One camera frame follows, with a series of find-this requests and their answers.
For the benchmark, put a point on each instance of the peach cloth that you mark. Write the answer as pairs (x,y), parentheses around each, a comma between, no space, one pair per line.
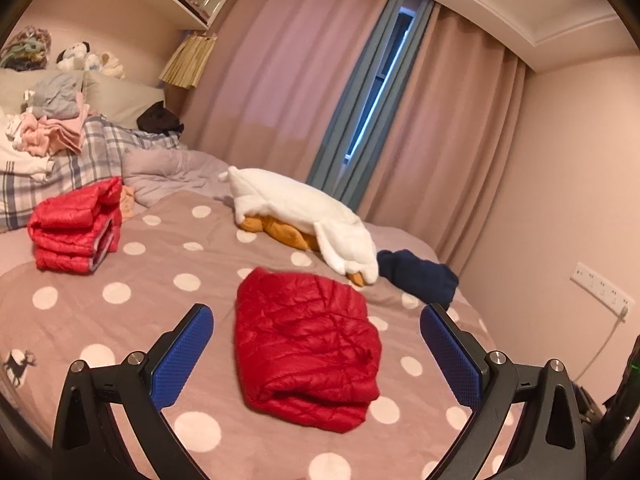
(127,202)

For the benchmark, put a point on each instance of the white goose plush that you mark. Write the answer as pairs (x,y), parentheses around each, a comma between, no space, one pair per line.
(290,200)

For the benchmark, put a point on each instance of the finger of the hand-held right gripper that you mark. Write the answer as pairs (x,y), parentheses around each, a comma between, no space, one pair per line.
(587,405)

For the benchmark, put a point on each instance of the patterned bag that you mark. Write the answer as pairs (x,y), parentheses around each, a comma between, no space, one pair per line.
(25,47)

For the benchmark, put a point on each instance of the black and white plush toy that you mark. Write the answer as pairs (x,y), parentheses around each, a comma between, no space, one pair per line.
(75,55)

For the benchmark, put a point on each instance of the folded pink clothes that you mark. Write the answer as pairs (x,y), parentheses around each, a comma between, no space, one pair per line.
(60,135)

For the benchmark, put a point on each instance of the plaid pillow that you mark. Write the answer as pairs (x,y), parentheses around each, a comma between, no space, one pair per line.
(100,145)

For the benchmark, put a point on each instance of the pink bed sheet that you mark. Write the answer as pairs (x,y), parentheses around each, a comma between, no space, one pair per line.
(400,237)

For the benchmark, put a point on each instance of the grey quilt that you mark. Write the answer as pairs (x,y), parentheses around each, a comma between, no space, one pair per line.
(170,170)

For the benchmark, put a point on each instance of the navy cloth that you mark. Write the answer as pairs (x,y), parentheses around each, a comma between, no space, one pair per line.
(420,275)

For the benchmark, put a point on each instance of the cream plush toy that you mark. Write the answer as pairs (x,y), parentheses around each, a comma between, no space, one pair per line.
(112,65)

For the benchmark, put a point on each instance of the folded red down jacket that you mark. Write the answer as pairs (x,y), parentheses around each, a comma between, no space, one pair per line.
(65,220)

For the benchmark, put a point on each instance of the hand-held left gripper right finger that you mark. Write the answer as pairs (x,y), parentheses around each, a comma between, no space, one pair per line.
(455,360)

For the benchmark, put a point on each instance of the red down jacket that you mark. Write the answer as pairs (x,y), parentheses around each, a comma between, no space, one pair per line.
(65,220)
(300,340)

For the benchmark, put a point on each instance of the pleated lamp shade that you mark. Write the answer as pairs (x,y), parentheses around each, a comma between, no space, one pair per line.
(187,62)

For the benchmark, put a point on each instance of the black cloth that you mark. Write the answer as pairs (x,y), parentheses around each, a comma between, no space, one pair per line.
(160,120)

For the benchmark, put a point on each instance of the window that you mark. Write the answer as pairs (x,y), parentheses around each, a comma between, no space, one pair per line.
(387,70)

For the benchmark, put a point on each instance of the pink curtain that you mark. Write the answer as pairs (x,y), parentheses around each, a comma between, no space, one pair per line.
(450,135)
(290,70)

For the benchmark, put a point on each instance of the blue curtain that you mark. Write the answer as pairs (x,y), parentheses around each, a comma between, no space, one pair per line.
(340,160)

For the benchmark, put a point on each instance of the blue-grey clothes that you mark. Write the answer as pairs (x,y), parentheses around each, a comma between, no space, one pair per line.
(55,92)

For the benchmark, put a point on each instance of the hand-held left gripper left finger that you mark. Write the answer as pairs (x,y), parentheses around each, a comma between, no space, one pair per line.
(182,355)

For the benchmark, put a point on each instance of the wall socket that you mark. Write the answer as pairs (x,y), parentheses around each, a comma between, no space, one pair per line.
(600,287)

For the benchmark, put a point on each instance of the polka dot blanket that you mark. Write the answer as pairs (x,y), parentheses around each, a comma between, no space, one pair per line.
(200,270)

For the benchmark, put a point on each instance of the folded white clothes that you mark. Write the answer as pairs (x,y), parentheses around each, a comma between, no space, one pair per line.
(15,160)

